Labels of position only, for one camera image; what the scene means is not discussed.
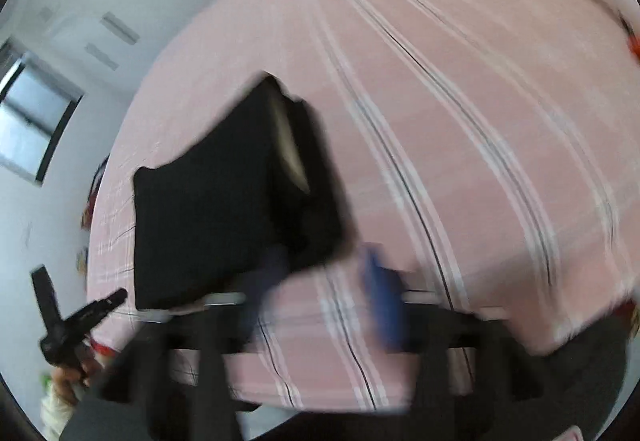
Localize person's left hand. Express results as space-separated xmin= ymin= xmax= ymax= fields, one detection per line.
xmin=51 ymin=357 xmax=103 ymax=406

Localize window with dark frame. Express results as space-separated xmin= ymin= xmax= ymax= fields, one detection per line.
xmin=1 ymin=39 xmax=84 ymax=184

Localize pink plaid bed sheet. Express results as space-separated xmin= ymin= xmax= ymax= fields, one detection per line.
xmin=84 ymin=0 xmax=640 ymax=414

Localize black pants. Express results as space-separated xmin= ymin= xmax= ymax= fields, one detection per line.
xmin=132 ymin=73 xmax=354 ymax=310

